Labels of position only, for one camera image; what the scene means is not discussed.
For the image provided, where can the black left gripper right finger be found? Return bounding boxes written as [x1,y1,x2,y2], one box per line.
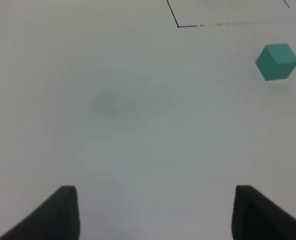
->
[231,185,296,240]

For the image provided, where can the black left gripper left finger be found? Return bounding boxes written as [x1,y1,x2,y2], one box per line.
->
[0,185,80,240]

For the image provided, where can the teal block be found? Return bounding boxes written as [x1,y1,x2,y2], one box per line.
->
[255,43,296,81]

